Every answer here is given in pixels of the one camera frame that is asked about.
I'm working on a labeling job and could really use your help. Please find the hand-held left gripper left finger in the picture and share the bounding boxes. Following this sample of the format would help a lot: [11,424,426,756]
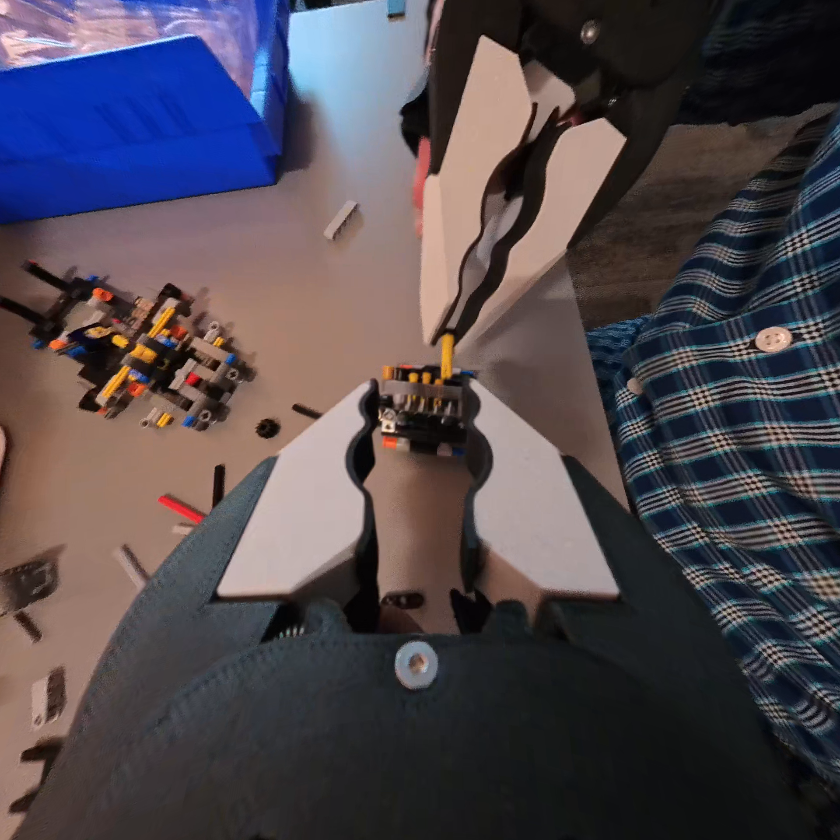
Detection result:
[215,379,383,632]

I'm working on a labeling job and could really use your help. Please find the small lego engine assembly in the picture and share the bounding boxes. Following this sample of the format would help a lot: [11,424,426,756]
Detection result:
[379,363,475,458]

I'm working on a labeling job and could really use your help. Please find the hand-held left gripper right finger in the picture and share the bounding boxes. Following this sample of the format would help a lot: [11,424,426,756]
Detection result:
[449,379,622,635]

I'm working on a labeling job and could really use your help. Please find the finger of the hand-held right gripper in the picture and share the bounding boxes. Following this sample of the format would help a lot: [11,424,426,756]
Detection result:
[419,36,541,347]
[453,117,626,345]

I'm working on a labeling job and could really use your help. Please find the clear plastic bag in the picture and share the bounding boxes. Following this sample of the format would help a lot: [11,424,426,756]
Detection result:
[0,0,284,70]

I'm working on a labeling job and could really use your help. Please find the person's plaid shirt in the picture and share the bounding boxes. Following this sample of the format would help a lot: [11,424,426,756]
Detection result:
[584,0,840,798]

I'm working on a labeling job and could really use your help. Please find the grey lego beam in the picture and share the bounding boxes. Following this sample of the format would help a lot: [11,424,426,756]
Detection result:
[323,199,362,243]

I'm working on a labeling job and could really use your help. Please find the blue plastic box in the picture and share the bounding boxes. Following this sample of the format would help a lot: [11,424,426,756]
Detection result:
[0,0,293,225]

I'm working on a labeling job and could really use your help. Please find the scattered loose lego pieces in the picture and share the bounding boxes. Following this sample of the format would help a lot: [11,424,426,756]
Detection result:
[0,402,324,815]

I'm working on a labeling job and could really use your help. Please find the large lego chassis assembly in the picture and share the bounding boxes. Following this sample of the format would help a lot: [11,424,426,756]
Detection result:
[0,259,257,432]

